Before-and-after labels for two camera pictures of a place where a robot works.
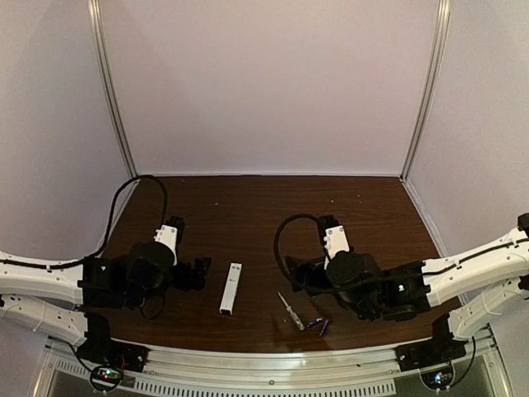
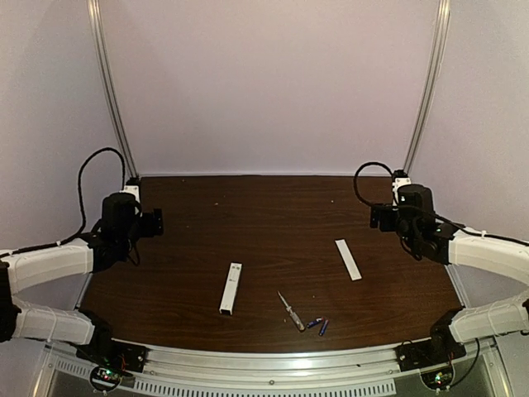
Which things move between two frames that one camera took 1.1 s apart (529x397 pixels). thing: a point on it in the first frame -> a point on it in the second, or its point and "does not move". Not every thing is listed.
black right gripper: (302, 272) -> (376, 216)
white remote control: (231, 288) does not move
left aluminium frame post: (102, 61) does not move
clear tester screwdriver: (293, 315) does not move
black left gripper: (192, 273) -> (156, 221)
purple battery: (324, 327) does not move
